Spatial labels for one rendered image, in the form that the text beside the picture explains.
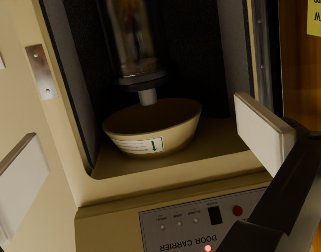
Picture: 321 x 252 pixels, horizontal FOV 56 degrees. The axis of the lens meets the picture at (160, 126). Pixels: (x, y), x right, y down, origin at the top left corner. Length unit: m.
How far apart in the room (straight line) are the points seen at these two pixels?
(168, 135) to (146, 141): 0.03
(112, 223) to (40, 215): 0.64
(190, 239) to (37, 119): 0.62
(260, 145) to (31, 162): 0.13
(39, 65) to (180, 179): 0.25
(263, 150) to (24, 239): 1.04
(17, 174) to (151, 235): 0.30
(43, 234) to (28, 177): 0.94
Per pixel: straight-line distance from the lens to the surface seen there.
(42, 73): 0.43
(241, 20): 0.43
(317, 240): 0.60
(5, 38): 0.91
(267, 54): 0.44
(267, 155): 0.16
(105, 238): 0.46
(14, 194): 0.17
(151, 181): 0.47
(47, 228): 1.11
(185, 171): 0.46
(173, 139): 0.47
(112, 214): 0.47
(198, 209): 0.45
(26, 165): 0.19
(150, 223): 0.45
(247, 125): 0.18
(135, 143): 0.47
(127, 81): 0.42
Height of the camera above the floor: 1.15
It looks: 20 degrees up
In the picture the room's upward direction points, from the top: 168 degrees clockwise
